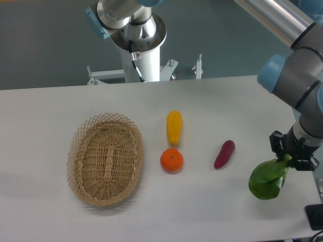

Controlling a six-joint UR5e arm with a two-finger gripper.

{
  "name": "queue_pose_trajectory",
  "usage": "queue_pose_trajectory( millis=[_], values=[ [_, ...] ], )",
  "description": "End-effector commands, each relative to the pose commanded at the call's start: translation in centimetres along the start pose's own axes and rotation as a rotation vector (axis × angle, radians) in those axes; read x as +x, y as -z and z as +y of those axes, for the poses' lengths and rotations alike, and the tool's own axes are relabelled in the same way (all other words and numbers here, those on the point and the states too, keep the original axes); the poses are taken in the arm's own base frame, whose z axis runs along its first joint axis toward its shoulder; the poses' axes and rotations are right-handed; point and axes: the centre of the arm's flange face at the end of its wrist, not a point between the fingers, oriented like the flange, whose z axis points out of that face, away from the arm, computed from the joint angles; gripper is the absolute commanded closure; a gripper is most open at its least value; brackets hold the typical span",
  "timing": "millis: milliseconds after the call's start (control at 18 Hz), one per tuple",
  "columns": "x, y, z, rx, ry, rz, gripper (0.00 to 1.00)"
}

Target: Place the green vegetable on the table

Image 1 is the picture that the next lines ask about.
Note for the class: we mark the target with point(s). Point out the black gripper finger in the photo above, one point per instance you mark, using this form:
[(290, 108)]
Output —
[(304, 165), (277, 141)]

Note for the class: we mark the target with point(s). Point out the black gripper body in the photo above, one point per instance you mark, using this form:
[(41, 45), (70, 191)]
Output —
[(298, 145)]

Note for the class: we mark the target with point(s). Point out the green leafy toy vegetable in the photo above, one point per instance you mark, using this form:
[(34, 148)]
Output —
[(267, 178)]

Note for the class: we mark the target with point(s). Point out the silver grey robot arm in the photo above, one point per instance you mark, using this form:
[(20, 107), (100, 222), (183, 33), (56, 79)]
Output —
[(292, 79)]

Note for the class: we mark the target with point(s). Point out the black device at table edge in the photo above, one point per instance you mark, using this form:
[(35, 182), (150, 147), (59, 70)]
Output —
[(314, 216)]

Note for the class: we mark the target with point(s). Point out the purple toy sweet potato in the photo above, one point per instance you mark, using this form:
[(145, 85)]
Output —
[(225, 153)]

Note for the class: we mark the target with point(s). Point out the yellow toy pepper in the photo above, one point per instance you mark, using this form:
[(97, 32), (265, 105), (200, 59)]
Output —
[(174, 127)]

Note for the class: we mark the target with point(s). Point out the orange toy tangerine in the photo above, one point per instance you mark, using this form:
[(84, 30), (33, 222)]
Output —
[(171, 160)]

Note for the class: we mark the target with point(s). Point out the woven wicker oval basket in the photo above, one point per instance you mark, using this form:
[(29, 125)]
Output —
[(105, 159)]

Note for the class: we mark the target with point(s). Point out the white metal frame bracket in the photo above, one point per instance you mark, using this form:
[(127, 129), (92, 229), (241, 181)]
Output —
[(166, 73)]

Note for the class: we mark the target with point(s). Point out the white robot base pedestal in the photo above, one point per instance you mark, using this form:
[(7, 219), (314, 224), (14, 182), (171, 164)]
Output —
[(141, 43)]

